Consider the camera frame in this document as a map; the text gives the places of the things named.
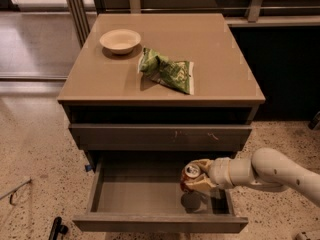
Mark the red coke can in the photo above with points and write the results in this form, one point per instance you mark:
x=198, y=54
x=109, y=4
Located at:
x=188, y=176

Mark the green chip bag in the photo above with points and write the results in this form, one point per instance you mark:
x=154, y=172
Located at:
x=177, y=75

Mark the black object on floor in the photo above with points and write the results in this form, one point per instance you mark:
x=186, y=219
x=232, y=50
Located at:
x=57, y=228

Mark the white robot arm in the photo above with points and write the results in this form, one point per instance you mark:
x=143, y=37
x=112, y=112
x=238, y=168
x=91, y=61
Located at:
x=266, y=170

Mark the metal railing frame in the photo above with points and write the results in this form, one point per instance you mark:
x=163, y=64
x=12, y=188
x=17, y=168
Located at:
x=239, y=13

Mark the white paper bowl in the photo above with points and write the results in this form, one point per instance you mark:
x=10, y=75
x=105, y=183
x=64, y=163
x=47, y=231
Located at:
x=120, y=41

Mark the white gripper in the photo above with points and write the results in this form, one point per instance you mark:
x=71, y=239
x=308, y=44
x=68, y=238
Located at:
x=219, y=172

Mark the grey drawer cabinet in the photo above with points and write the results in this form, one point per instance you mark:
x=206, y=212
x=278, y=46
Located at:
x=106, y=89

